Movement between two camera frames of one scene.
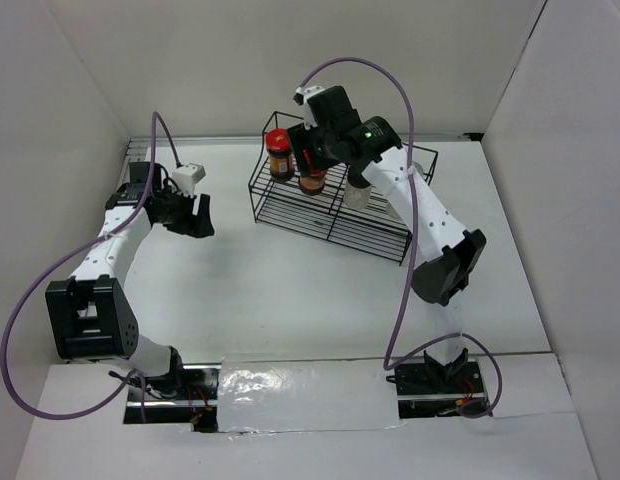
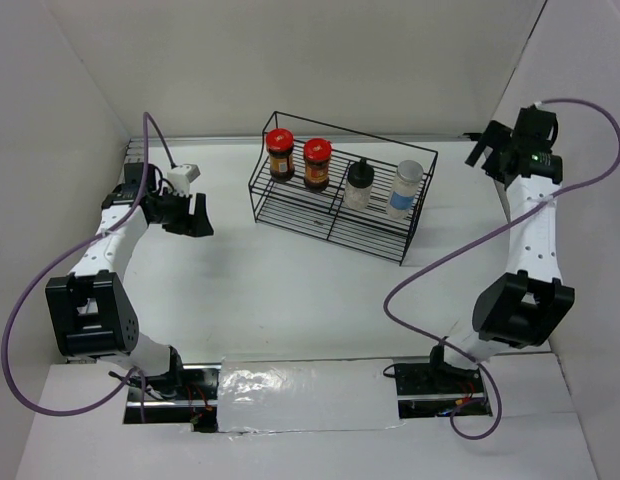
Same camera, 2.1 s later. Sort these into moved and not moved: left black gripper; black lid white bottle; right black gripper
Moved: right black gripper
Not moved: left black gripper; black lid white bottle
